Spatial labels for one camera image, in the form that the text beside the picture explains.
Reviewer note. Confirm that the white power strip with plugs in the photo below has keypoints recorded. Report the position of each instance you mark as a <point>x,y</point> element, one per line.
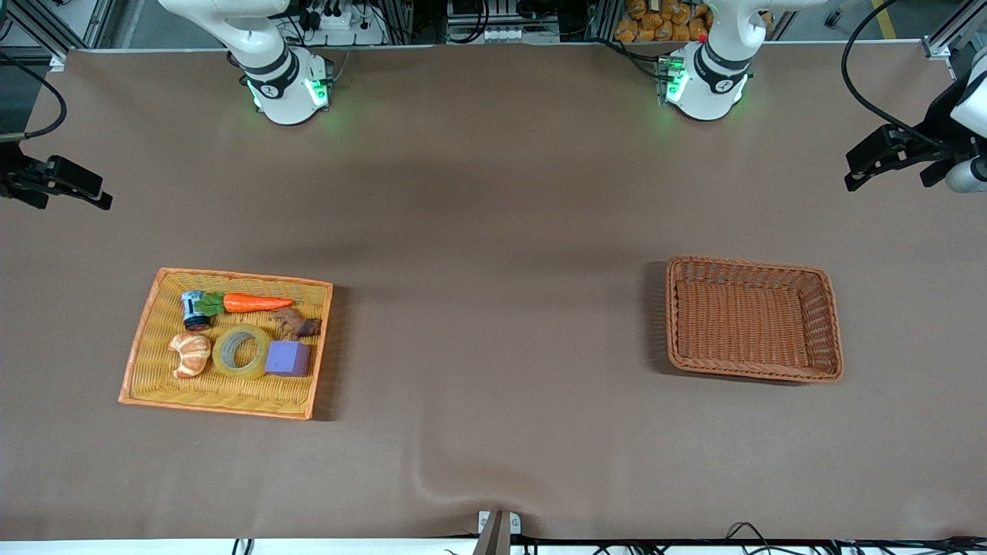
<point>339,27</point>

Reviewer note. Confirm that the brown wicker basket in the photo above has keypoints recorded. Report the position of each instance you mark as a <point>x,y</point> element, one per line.
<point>740,324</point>

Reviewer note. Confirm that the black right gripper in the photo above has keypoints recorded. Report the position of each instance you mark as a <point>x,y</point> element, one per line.
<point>14,174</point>

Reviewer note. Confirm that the yellow wicker tray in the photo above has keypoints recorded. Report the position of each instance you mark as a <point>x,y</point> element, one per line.
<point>231,389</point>

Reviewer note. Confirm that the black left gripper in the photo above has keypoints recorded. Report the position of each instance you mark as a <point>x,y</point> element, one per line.
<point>934,128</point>

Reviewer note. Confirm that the aluminium frame profile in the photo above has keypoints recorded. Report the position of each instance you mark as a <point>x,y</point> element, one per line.
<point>46,35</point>
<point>948,35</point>

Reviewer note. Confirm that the purple cube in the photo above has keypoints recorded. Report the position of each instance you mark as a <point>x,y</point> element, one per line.
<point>287,359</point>

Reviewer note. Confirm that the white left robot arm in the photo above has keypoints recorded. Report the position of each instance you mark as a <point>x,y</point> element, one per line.
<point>713,77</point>

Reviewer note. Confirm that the toy croissant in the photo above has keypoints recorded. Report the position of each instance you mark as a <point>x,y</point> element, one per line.
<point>191,354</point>

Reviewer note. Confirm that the dark brown toy piece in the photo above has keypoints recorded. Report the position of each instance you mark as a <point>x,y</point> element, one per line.
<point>297,324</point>

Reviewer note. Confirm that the orange toy carrot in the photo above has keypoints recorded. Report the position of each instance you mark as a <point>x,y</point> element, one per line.
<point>254,303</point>

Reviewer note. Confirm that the silver metal bracket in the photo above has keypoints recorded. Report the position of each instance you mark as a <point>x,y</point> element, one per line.
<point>515,523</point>

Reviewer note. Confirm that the orange snack bag pile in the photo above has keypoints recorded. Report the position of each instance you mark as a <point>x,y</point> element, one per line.
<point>663,19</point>

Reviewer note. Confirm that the small blue white can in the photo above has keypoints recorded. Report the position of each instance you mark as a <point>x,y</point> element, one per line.
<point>193,308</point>

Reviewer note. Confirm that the yellow tape roll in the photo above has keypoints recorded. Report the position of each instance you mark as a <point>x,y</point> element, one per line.
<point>224,362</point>

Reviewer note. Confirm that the long white power strip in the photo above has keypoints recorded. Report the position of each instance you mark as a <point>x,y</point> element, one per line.
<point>501,35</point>

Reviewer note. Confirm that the grey metal bar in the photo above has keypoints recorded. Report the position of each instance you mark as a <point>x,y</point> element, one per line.
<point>493,539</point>

